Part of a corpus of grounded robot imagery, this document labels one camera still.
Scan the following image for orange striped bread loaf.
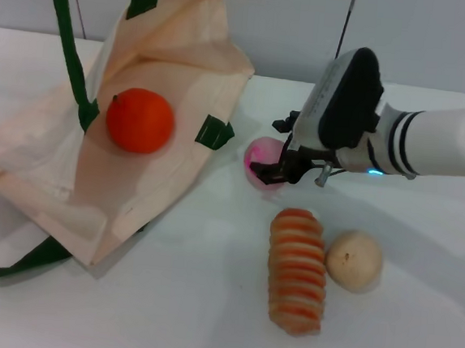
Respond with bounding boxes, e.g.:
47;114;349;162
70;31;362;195
260;205;334;337

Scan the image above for cream canvas handbag green handles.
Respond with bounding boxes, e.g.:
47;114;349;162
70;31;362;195
0;0;261;304

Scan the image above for pale yellow round pear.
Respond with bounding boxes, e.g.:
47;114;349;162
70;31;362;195
323;227;386;296

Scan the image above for pink peach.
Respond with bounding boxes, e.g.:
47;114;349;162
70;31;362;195
241;134;291;191

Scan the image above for right wrist camera housing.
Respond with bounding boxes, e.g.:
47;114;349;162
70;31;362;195
291;41;390;163

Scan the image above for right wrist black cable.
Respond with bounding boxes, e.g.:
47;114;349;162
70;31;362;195
316;160;347;190

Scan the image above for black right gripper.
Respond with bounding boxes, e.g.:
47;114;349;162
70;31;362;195
248;106;333;190

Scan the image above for orange with stem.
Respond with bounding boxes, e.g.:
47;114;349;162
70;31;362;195
102;85;179;157

